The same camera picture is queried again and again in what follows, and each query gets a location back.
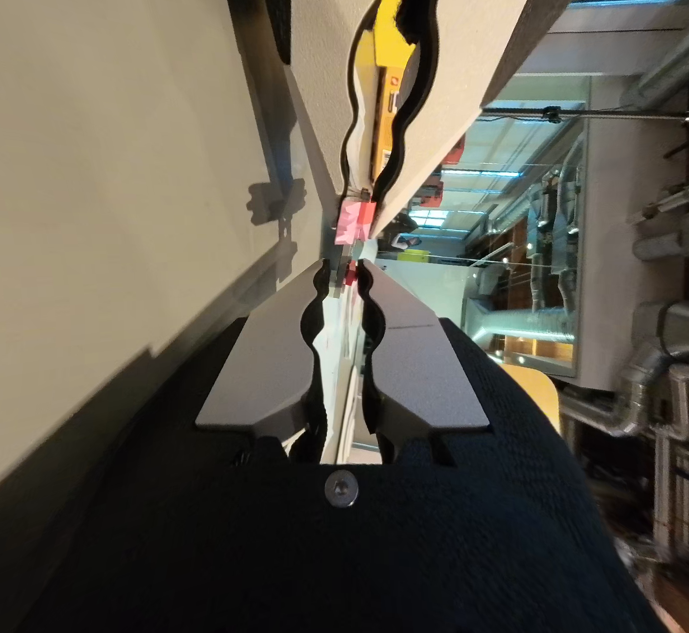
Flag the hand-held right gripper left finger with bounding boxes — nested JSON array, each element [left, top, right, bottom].
[[194, 259, 332, 464]]

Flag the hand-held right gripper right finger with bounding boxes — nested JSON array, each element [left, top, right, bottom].
[[355, 259, 492, 463]]

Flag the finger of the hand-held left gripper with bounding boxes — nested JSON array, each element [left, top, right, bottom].
[[287, 0, 397, 199], [370, 0, 556, 239]]

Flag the yellow plastic bin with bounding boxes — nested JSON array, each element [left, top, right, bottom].
[[374, 0, 422, 70]]

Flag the light blue instruction booklet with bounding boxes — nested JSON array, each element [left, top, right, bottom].
[[315, 267, 383, 464]]

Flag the pink grey brick assembly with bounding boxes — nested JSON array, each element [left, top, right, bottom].
[[334, 189, 379, 247]]

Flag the black stand pole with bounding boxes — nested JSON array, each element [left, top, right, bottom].
[[481, 106, 689, 123]]

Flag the wooden book stand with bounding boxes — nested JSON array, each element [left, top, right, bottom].
[[498, 364, 562, 435]]

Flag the orange brick set box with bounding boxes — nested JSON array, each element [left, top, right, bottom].
[[370, 66, 418, 183]]

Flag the silver ceiling pipes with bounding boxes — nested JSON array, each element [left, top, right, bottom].
[[560, 299, 689, 591]]

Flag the large silver air duct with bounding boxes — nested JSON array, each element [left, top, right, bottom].
[[465, 305, 577, 346]]

